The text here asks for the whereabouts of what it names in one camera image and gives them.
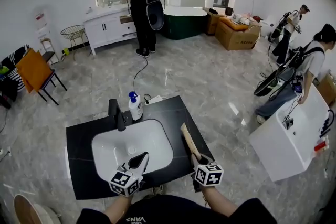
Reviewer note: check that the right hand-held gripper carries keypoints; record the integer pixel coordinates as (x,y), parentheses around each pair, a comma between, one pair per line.
(210,175)

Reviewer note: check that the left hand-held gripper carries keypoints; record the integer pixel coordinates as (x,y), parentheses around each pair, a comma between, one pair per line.
(123,182)

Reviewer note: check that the wooden stick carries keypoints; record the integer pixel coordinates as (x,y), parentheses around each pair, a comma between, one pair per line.
(189,139)

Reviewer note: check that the person's left forearm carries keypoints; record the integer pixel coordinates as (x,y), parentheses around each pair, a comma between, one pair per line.
(116,208)

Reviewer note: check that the person's right forearm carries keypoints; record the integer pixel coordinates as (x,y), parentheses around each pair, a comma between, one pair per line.
(218,200)

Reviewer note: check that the white sink basin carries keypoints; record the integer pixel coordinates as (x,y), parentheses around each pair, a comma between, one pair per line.
(118,144)

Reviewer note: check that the person's sneaker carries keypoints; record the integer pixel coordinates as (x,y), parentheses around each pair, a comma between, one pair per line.
(158,189)

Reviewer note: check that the person's grey-green trouser leg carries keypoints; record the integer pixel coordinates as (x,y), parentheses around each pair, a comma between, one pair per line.
(150,195)

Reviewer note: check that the white blue-capped pump bottle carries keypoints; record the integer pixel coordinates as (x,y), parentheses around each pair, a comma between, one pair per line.
(136,108)

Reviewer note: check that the person's black shirt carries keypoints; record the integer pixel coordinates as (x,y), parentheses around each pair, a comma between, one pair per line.
(170,211)

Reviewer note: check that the black-topped brown vanity cabinet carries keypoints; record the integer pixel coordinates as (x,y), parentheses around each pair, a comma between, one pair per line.
(78,154)

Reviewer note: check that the white power strip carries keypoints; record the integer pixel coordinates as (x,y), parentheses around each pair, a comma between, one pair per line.
(155,99)

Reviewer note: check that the white square bathtub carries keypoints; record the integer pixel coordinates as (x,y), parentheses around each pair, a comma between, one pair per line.
(283,152)

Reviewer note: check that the small device in bathtub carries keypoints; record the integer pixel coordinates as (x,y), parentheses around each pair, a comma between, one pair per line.
(288,123)

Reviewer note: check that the red and white packet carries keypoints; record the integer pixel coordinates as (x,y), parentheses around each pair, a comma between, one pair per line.
(320,145)

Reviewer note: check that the round brown and white stool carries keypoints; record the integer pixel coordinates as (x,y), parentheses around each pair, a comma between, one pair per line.
(26,211)

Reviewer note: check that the large cardboard box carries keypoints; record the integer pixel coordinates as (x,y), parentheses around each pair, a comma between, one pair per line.
(236,39)

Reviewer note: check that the black tub faucet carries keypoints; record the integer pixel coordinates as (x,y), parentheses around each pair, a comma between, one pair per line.
(325,126)

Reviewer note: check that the small yellow-green bottle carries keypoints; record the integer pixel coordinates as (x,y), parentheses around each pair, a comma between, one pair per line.
(66,51)

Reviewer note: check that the white vanity cabinet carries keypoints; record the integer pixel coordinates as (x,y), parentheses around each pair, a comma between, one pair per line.
(105,30)

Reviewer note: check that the dark green bathtub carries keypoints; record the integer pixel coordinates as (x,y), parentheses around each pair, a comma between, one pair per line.
(183,25)

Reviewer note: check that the small cardboard box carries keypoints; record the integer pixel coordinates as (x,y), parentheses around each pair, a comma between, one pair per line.
(210,23)

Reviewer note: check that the orange cloth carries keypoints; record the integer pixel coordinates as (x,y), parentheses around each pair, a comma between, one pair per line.
(32,70)

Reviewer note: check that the orange cushion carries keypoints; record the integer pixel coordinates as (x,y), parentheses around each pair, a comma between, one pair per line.
(228,23)

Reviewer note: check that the open cardboard box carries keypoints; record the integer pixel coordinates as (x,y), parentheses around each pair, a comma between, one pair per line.
(329,90)

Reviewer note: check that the striped clothes pile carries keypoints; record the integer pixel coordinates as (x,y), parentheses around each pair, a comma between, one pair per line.
(13,73)

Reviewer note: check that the chrome faucet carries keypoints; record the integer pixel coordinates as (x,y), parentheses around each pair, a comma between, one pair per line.
(109,0)

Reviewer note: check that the white wall holder red label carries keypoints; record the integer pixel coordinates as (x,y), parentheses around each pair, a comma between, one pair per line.
(42,19)

